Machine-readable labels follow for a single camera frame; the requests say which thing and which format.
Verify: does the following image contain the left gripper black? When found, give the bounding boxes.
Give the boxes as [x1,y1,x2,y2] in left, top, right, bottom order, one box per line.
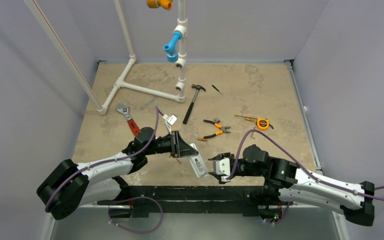
[143,130,198,158]

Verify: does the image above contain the black handled claw hammer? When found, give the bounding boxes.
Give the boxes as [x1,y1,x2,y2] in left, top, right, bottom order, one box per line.
[182,84,206,125]

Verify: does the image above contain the orange pipe fitting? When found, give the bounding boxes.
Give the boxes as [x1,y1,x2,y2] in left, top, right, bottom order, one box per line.
[146,0,173,11]

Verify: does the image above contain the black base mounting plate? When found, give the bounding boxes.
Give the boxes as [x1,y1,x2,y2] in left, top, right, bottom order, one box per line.
[98,186,287,222]

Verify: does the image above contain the yellow tape measure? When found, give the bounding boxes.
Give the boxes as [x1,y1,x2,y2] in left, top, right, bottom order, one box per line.
[256,118,274,131]

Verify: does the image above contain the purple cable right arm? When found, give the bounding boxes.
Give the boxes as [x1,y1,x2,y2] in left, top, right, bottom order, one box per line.
[226,129,384,203]

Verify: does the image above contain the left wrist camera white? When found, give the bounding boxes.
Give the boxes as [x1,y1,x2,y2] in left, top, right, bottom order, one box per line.
[162,114,178,134]

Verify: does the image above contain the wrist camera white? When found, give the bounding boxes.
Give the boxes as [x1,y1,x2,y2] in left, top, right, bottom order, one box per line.
[209,159,231,177]
[162,114,178,134]

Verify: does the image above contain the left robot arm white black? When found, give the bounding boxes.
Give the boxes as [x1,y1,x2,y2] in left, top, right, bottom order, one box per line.
[36,127,208,220]

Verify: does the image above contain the blue pipe fitting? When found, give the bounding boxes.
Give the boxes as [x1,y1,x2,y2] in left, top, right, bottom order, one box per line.
[163,31,183,63]

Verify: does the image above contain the aluminium rail frame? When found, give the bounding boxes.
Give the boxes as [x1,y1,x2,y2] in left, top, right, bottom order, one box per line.
[48,203,347,240]

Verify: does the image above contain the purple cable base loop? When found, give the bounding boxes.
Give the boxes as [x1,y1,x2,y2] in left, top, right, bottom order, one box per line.
[108,195,165,235]

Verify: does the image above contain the white PVC pipe frame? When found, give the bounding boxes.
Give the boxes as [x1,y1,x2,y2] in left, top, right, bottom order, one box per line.
[25,0,188,116]

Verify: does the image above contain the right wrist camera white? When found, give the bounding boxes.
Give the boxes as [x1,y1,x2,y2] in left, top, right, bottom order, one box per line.
[209,159,231,177]

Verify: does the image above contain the orange black pliers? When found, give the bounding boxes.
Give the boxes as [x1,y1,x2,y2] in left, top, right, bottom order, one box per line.
[198,118,231,142]

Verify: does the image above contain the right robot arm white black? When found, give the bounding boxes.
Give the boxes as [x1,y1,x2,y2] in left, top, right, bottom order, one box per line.
[210,144,375,227]

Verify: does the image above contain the red adjustable wrench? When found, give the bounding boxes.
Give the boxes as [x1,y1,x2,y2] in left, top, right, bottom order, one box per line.
[116,102,140,136]

